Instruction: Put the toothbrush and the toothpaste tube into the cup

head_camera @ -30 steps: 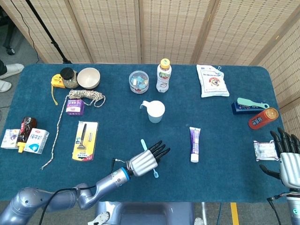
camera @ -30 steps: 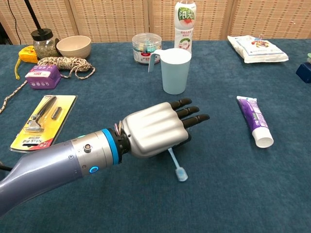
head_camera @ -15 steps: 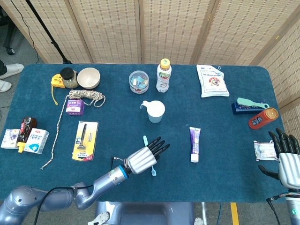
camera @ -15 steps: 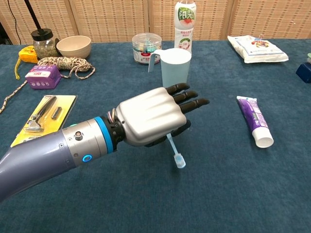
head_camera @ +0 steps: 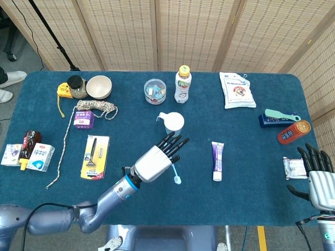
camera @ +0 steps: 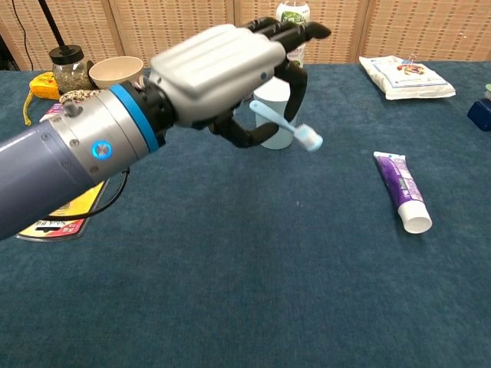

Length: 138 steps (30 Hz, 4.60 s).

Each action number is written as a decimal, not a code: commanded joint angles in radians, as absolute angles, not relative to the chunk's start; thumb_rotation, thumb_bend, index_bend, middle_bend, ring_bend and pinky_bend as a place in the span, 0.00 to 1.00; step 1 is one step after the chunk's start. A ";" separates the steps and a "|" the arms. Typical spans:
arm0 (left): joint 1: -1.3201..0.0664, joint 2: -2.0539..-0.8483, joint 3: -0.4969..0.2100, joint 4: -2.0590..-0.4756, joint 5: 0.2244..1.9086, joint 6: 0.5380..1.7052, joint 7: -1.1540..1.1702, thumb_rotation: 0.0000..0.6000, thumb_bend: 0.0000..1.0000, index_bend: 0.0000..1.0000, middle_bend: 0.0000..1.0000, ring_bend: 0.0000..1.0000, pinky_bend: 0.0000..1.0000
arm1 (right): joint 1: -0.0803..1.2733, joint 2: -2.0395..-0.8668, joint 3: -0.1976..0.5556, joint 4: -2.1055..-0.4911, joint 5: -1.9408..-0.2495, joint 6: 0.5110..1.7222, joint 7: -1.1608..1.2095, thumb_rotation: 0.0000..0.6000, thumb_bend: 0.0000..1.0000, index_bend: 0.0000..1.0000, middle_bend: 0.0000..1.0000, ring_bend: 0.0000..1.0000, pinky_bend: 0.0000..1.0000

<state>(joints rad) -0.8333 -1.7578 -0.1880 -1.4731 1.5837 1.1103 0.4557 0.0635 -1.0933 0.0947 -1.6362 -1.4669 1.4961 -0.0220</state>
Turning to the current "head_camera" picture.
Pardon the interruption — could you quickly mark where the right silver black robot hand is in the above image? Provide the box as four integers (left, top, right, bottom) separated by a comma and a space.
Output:
286, 143, 335, 211

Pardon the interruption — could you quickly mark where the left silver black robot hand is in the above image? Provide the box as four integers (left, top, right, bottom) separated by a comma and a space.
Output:
130, 131, 190, 188

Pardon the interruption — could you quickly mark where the light blue toothbrush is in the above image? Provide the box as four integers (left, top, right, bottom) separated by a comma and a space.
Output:
171, 156, 182, 185

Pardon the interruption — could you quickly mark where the purple white toothpaste tube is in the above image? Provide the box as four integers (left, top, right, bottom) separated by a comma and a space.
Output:
211, 141, 225, 182

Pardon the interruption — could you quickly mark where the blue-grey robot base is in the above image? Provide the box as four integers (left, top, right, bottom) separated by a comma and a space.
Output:
98, 224, 228, 251

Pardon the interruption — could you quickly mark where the yellow razor blister pack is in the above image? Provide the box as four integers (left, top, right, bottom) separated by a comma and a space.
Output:
80, 135, 111, 180

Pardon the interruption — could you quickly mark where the white wrapped snack packet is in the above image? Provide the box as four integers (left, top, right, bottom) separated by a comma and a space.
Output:
282, 156, 308, 180

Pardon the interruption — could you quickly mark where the dark blue table cloth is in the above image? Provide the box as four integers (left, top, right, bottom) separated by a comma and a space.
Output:
0, 71, 330, 227

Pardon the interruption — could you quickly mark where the red orange drink can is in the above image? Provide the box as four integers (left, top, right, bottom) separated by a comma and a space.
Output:
277, 120, 312, 145

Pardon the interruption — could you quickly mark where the clear tub of clips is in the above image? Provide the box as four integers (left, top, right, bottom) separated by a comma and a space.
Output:
143, 78, 167, 105

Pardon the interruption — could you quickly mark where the purple tissue pack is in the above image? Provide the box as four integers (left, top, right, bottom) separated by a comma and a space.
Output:
73, 110, 95, 130

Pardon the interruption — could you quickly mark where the dark blue box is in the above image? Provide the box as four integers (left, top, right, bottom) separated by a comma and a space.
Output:
258, 113, 295, 129

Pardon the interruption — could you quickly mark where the white drink bottle yellow cap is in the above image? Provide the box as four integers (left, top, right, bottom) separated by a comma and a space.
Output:
174, 65, 192, 104

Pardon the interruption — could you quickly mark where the mint green brush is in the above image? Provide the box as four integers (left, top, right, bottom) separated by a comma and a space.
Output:
264, 108, 301, 122

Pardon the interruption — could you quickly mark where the beige bowl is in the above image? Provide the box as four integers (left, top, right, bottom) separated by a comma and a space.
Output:
85, 75, 113, 100

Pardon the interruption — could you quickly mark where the white snack bag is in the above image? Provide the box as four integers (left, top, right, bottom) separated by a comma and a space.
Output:
219, 72, 257, 109

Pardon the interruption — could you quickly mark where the white blue milk carton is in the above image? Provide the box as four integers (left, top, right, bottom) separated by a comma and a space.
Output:
26, 143, 55, 173

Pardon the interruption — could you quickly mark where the glass jar black lid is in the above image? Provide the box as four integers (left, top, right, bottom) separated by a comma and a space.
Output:
66, 75, 88, 99

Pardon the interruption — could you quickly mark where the yellow tape measure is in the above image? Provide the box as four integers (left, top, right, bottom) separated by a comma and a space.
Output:
57, 82, 74, 118

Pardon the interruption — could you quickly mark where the brown sauce bottle yellow cap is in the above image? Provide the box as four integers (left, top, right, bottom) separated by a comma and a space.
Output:
17, 130, 42, 171

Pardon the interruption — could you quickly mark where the white purple small carton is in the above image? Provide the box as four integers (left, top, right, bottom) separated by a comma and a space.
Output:
1, 143, 23, 167

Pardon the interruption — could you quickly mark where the black tripod stand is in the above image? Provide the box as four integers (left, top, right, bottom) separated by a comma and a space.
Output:
27, 0, 82, 72

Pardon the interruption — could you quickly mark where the black office chair base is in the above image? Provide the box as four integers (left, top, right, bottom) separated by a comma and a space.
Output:
3, 26, 20, 62

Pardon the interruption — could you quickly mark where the light blue handled cup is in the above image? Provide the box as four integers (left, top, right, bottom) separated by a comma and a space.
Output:
156, 111, 185, 139

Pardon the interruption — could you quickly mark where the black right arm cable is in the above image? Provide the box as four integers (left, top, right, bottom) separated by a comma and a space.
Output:
295, 219, 314, 251

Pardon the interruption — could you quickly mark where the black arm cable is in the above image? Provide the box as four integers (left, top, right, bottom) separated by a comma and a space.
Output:
295, 219, 314, 251
23, 202, 79, 251

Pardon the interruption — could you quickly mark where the coiled speckled rope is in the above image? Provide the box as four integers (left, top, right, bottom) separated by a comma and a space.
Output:
45, 99, 119, 190

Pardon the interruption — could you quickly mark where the blue floor cable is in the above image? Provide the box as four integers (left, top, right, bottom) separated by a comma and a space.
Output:
242, 226, 249, 251

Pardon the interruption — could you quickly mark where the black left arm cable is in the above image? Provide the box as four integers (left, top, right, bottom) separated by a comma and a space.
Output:
23, 202, 79, 251

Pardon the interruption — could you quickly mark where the thin black hanging cable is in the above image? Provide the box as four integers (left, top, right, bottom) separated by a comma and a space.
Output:
10, 0, 47, 71

